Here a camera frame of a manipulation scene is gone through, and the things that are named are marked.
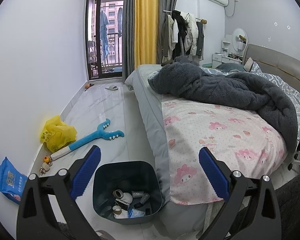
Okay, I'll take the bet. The yellow curtain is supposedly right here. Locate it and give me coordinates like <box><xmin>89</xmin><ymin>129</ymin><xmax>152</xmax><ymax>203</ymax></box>
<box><xmin>134</xmin><ymin>0</ymin><xmax>160</xmax><ymax>67</ymax></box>

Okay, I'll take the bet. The dark teal waste bin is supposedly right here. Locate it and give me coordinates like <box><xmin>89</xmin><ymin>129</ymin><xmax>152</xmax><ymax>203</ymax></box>
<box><xmin>92</xmin><ymin>160</ymin><xmax>163</xmax><ymax>224</ymax></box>

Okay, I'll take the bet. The dark grey hanging garment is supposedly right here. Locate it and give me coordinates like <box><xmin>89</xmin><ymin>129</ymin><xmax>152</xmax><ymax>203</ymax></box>
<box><xmin>196</xmin><ymin>21</ymin><xmax>205</xmax><ymax>60</ymax></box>

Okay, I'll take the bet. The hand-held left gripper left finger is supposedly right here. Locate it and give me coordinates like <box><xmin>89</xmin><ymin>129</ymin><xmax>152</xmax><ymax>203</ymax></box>
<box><xmin>16</xmin><ymin>145</ymin><xmax>102</xmax><ymax>240</ymax></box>

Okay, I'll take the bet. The grey covered mattress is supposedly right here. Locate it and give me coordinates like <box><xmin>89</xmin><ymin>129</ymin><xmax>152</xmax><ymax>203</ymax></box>
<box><xmin>125</xmin><ymin>64</ymin><xmax>215</xmax><ymax>233</ymax></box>

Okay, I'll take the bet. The small beige plush toy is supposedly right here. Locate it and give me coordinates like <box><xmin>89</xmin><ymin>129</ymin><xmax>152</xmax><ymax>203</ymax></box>
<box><xmin>39</xmin><ymin>162</ymin><xmax>50</xmax><ymax>176</ymax></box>

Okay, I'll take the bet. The blue hanging garment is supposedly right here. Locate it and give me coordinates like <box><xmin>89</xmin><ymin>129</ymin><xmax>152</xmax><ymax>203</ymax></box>
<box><xmin>100</xmin><ymin>10</ymin><xmax>110</xmax><ymax>55</ymax></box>

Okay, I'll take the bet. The white hanging shirt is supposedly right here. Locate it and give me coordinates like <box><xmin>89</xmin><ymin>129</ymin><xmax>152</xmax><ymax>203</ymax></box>
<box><xmin>171</xmin><ymin>20</ymin><xmax>179</xmax><ymax>44</ymax></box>

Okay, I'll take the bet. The dark grey rug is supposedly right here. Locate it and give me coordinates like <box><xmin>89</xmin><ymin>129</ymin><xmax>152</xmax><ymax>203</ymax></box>
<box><xmin>275</xmin><ymin>170</ymin><xmax>300</xmax><ymax>240</ymax></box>

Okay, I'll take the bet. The blue printed packet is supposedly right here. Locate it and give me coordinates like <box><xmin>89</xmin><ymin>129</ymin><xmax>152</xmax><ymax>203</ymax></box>
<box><xmin>0</xmin><ymin>156</ymin><xmax>28</xmax><ymax>205</ymax></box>

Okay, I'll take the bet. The beige padded headboard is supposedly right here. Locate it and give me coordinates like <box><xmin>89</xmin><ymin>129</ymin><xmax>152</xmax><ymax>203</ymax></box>
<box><xmin>245</xmin><ymin>44</ymin><xmax>300</xmax><ymax>90</ymax></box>

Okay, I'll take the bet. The white chair base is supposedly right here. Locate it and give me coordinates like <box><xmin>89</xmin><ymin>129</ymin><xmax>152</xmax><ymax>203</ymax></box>
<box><xmin>287</xmin><ymin>150</ymin><xmax>300</xmax><ymax>171</ymax></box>

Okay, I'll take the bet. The white power cable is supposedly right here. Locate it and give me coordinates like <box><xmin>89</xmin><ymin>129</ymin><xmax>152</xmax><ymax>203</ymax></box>
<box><xmin>224</xmin><ymin>0</ymin><xmax>240</xmax><ymax>18</ymax></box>

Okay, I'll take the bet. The yellow plastic bag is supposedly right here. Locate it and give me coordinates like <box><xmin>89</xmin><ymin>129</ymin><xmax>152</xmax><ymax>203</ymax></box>
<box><xmin>41</xmin><ymin>115</ymin><xmax>77</xmax><ymax>153</ymax></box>

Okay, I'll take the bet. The blue claw toy stick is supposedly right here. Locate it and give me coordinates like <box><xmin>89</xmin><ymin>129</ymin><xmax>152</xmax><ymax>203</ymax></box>
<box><xmin>51</xmin><ymin>118</ymin><xmax>125</xmax><ymax>161</ymax></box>

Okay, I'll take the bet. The black hanging garment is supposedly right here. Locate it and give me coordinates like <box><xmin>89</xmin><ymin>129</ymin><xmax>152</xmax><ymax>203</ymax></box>
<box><xmin>172</xmin><ymin>10</ymin><xmax>190</xmax><ymax>55</ymax></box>

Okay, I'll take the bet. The dark framed glass door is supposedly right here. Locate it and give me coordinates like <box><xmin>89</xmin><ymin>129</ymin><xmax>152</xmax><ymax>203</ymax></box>
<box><xmin>86</xmin><ymin>0</ymin><xmax>127</xmax><ymax>80</ymax></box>

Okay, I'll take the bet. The round white mirror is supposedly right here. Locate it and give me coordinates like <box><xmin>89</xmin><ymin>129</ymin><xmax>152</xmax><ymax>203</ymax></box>
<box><xmin>232</xmin><ymin>28</ymin><xmax>248</xmax><ymax>52</ymax></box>

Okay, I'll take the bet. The blue tissue packet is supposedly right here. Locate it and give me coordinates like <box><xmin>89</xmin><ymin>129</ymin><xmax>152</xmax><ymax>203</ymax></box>
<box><xmin>128</xmin><ymin>208</ymin><xmax>146</xmax><ymax>218</ymax></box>

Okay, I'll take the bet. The white puffer jacket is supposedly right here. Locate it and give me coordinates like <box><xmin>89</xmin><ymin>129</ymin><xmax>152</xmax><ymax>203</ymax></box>
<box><xmin>185</xmin><ymin>12</ymin><xmax>199</xmax><ymax>55</ymax></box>

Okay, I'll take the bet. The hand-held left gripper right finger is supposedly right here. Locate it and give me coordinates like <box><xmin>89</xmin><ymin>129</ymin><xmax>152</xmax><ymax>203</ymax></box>
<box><xmin>199</xmin><ymin>147</ymin><xmax>282</xmax><ymax>240</ymax></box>

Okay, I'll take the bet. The small tan pillow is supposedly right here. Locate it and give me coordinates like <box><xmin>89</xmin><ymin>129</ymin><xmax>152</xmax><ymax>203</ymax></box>
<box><xmin>244</xmin><ymin>57</ymin><xmax>254</xmax><ymax>72</ymax></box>

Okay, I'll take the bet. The dark teal pillow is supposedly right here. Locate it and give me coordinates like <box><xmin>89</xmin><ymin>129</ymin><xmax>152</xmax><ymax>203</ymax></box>
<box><xmin>216</xmin><ymin>63</ymin><xmax>245</xmax><ymax>73</ymax></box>

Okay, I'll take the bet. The dark grey fleece blanket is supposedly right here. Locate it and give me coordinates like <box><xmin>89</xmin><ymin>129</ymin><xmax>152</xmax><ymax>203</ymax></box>
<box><xmin>147</xmin><ymin>56</ymin><xmax>298</xmax><ymax>152</ymax></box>

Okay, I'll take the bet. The metal clothes rail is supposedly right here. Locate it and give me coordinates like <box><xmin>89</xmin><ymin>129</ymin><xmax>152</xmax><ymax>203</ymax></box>
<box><xmin>163</xmin><ymin>10</ymin><xmax>207</xmax><ymax>23</ymax></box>

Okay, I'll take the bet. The beige hanging coat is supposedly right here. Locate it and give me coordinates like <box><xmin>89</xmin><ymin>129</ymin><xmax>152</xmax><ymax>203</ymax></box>
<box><xmin>161</xmin><ymin>14</ymin><xmax>173</xmax><ymax>58</ymax></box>

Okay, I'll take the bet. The white vanity table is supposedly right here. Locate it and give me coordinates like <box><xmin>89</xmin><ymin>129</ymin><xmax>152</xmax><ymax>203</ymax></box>
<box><xmin>212</xmin><ymin>35</ymin><xmax>244</xmax><ymax>68</ymax></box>

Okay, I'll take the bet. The clear bubble wrap piece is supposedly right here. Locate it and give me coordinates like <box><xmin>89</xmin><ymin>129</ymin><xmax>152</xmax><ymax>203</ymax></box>
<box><xmin>131</xmin><ymin>190</ymin><xmax>150</xmax><ymax>204</ymax></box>

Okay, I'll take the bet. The black printed box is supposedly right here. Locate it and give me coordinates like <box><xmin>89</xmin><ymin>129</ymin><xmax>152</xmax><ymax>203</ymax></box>
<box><xmin>115</xmin><ymin>198</ymin><xmax>129</xmax><ymax>210</ymax></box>

